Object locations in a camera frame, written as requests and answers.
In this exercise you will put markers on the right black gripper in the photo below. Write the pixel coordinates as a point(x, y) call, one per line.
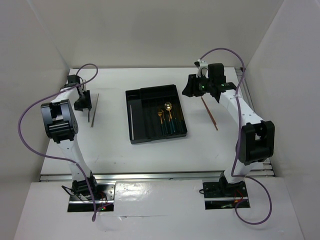
point(190, 89)

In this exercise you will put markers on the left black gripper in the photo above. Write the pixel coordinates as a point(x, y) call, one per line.
point(87, 104)

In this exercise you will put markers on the gold spoon green handle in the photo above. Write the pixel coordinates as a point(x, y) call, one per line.
point(172, 129)
point(168, 107)

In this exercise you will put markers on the gold fork green handle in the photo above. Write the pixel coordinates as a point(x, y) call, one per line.
point(160, 114)

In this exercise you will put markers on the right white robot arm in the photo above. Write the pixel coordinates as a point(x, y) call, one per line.
point(226, 94)

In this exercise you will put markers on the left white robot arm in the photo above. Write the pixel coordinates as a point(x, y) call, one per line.
point(61, 126)

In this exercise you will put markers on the black cutlery organizer tray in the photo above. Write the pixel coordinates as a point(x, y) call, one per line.
point(146, 102)

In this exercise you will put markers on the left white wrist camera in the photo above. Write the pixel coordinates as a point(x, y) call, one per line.
point(83, 85)

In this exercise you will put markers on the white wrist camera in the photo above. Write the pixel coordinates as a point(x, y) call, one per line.
point(83, 85)
point(202, 68)

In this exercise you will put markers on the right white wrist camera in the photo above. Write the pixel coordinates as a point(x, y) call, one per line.
point(202, 68)

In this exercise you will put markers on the aluminium front rail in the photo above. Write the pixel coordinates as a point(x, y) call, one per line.
point(148, 176)

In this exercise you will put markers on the aluminium rail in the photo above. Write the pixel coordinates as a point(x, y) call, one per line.
point(148, 176)
point(256, 141)

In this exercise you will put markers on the aluminium right side rail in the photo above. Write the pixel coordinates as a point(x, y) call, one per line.
point(256, 141)

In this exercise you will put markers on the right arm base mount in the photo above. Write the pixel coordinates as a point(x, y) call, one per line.
point(217, 196)

